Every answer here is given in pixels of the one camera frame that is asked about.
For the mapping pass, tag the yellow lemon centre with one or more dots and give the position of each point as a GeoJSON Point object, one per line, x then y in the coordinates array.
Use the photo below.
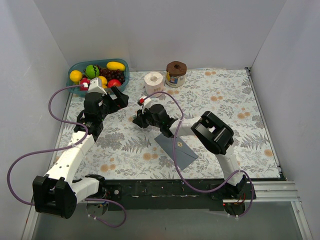
{"type": "Point", "coordinates": [104, 81]}

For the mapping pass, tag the brown toilet paper roll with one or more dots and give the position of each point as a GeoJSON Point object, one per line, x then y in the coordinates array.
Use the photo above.
{"type": "Point", "coordinates": [175, 74]}

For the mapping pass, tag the white toilet paper roll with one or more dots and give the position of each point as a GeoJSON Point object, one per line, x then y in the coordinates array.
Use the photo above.
{"type": "Point", "coordinates": [153, 82]}

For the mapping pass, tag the yellow lemon left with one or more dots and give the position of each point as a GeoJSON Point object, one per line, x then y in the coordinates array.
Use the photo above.
{"type": "Point", "coordinates": [75, 76]}

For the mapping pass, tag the green watermelon ball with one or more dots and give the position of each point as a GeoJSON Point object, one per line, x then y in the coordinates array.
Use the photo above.
{"type": "Point", "coordinates": [92, 71]}

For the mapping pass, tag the red apple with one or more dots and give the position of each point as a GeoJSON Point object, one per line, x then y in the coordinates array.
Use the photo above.
{"type": "Point", "coordinates": [114, 83]}

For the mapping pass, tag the pink dragon fruit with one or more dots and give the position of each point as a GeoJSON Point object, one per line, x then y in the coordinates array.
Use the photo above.
{"type": "Point", "coordinates": [85, 81]}

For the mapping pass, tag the aluminium frame rail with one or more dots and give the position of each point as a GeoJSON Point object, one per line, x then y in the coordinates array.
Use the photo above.
{"type": "Point", "coordinates": [275, 214]}

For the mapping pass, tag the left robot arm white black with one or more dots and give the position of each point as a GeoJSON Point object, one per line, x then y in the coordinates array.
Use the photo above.
{"type": "Point", "coordinates": [57, 193]}

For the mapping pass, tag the dark purple grapes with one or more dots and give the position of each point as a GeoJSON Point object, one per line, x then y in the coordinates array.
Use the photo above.
{"type": "Point", "coordinates": [111, 74]}

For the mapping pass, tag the teal plastic fruit basket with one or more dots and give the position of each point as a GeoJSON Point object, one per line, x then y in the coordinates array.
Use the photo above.
{"type": "Point", "coordinates": [81, 67]}

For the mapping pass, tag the grey envelope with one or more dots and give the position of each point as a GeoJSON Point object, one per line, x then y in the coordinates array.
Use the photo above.
{"type": "Point", "coordinates": [185, 156]}

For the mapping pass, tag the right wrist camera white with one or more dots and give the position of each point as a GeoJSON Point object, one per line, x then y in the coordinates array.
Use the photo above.
{"type": "Point", "coordinates": [144, 102]}

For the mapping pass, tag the yellow mango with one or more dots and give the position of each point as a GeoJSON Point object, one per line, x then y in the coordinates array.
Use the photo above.
{"type": "Point", "coordinates": [115, 66]}

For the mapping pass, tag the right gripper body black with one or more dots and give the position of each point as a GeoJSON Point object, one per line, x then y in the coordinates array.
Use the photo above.
{"type": "Point", "coordinates": [143, 119]}

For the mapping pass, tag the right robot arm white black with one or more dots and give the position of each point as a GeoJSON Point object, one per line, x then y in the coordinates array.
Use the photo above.
{"type": "Point", "coordinates": [215, 135]}

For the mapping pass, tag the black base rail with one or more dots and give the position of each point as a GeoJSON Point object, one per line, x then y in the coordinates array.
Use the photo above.
{"type": "Point", "coordinates": [171, 194]}

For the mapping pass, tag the yellow lemon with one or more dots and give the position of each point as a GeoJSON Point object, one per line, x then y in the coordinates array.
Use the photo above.
{"type": "Point", "coordinates": [104, 81]}
{"type": "Point", "coordinates": [75, 76]}

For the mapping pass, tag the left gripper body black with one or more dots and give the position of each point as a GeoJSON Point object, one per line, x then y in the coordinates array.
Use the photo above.
{"type": "Point", "coordinates": [115, 99]}

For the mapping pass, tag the floral table mat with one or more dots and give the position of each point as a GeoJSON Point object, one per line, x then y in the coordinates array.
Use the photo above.
{"type": "Point", "coordinates": [124, 151]}

